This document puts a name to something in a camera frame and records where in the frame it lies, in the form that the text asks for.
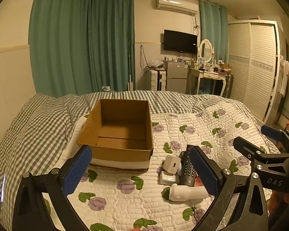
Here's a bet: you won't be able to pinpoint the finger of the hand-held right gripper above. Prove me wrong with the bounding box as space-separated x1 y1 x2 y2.
233 136 289 169
260 125 289 153

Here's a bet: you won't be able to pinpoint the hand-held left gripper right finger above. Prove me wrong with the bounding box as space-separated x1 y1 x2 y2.
189 146 271 231

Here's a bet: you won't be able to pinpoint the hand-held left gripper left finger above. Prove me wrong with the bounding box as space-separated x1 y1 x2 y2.
12 145 93 231

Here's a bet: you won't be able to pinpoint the black remote control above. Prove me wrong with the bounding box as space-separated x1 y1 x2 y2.
179 144 197 187

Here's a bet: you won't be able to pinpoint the white handheld device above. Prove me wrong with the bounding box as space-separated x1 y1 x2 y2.
169 183 208 202

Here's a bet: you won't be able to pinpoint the white charger adapter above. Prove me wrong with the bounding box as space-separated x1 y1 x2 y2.
162 155 182 174

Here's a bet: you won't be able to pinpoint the cardboard box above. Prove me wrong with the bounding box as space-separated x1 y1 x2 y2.
76 99 154 163

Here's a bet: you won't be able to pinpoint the hanging pale clothes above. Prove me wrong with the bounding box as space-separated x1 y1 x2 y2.
279 55 289 97

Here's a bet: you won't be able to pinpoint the white louvred wardrobe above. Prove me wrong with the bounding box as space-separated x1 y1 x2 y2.
228 20 281 123

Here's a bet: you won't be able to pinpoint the floral quilted bed cover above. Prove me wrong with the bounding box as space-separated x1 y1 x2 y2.
42 101 280 231

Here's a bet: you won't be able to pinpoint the brown box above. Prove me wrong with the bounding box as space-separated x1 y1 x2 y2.
219 63 232 74

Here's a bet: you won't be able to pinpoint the white dressing table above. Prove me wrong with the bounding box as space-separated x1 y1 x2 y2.
188 67 228 98

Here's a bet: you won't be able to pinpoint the silver mini fridge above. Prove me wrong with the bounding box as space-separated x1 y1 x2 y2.
164 60 191 92

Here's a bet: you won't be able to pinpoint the white suitcase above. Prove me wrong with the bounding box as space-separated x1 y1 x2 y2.
149 69 168 91

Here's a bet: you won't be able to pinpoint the oval white mirror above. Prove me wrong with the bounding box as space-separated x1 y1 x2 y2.
198 39 213 64

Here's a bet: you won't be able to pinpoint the light teal curtain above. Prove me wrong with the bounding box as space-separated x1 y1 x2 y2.
199 0 229 64

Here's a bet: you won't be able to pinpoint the green curtain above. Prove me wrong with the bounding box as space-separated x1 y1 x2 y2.
29 0 90 98
87 0 135 94

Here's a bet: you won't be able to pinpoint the white air conditioner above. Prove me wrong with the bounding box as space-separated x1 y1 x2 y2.
155 0 199 16

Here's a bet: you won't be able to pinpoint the black wall television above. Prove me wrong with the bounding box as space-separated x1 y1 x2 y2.
164 29 198 55

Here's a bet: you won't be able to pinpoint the air conditioner cable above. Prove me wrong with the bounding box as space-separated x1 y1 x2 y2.
192 16 199 37

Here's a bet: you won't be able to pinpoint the hanging black cables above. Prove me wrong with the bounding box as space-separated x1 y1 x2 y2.
140 44 150 71

